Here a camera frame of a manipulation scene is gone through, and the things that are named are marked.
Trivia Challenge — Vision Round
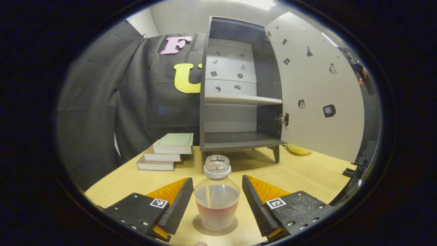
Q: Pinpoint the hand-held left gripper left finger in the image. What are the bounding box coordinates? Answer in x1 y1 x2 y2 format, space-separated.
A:
102 177 194 243

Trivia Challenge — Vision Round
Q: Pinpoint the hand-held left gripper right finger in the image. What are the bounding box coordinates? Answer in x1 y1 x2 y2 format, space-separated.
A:
242 175 337 241

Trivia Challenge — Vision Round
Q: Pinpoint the round brown coaster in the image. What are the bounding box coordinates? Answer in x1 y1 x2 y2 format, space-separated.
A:
192 214 239 236

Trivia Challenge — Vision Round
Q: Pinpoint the clear bottle with pink label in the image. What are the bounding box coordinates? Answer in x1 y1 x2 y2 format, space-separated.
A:
194 155 241 231

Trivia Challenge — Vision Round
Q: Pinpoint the grey cabinet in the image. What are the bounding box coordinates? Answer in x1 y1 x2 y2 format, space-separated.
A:
199 16 287 164

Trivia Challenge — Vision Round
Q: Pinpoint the white cabinet door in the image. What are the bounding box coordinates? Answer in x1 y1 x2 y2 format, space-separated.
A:
265 11 365 163

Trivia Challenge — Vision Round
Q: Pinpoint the white cabinet shelf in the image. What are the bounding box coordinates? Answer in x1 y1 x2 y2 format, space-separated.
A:
204 94 283 106

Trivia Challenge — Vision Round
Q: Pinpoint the brown cover book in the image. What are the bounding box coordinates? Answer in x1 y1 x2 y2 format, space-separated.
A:
143 143 182 162

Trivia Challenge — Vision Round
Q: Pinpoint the ceiling light panel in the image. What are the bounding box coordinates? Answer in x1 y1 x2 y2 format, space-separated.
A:
232 0 277 11
321 31 345 48

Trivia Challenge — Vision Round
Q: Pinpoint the yellow knitted ball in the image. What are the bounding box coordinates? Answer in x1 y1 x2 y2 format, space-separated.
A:
286 143 311 156

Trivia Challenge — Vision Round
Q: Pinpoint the green cover book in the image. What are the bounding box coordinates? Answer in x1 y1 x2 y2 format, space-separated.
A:
153 133 194 154

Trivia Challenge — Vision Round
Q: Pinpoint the black backdrop cloth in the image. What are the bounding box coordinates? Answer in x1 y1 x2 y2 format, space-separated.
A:
56 20 382 192

